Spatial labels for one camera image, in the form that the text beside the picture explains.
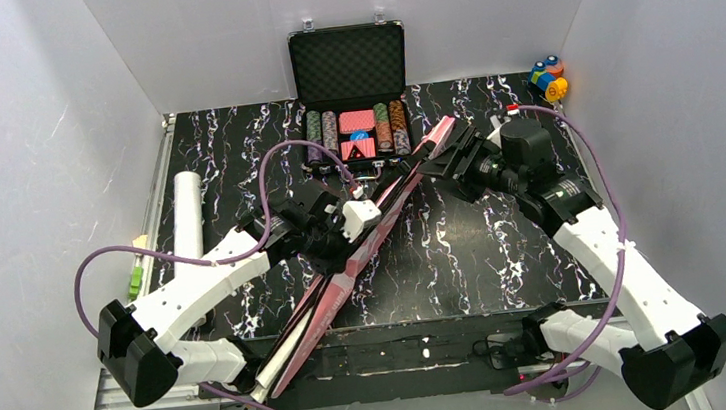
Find pink racket bag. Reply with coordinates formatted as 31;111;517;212
243;114;482;400

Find white shuttlecock tube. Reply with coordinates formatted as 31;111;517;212
173;171;203;259

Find pink badminton racket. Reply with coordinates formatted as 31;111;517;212
250;308;325;403

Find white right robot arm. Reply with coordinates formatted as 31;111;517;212
419;116;726;410

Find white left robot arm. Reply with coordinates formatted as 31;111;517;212
98;180;382;407

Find colourful toy blocks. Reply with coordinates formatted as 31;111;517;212
528;55;570;103

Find black poker chip case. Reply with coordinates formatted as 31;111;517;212
287;21;416;176

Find beige wooden block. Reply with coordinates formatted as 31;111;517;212
132;234;149;256

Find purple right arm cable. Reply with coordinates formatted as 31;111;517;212
476;96;644;410

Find green clip on rail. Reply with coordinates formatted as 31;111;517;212
127;265;144;302

